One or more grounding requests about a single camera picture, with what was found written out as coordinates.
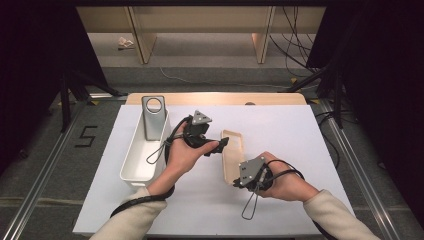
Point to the crumpled white paper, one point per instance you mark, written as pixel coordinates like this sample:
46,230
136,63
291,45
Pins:
125,42

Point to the beige phone case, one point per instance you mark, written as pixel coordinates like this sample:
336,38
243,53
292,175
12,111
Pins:
231,160

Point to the aluminium floor rail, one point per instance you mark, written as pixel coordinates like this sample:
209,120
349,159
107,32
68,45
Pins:
33,196
376,200

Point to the white plastic storage bin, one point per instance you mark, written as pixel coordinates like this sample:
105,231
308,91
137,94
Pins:
140,163

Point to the dark curtain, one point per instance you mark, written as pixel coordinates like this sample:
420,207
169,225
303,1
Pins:
33,66
383,83

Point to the wooden shelf unit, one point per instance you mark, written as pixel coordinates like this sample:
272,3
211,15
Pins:
200,20

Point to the black metal stand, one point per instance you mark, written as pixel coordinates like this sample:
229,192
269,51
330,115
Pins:
338,106
65,110

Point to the grey transparent phone case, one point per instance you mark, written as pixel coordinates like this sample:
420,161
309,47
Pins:
154,126

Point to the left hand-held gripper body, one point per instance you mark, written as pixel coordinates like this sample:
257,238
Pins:
198,128

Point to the person's left hand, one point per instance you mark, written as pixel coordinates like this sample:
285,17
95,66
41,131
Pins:
181,160

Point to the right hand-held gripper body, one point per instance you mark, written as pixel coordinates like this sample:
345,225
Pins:
251,171

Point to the person's right hand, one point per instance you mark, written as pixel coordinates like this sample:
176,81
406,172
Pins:
286,183

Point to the white table cover sheet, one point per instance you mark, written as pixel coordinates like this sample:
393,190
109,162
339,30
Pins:
200,206

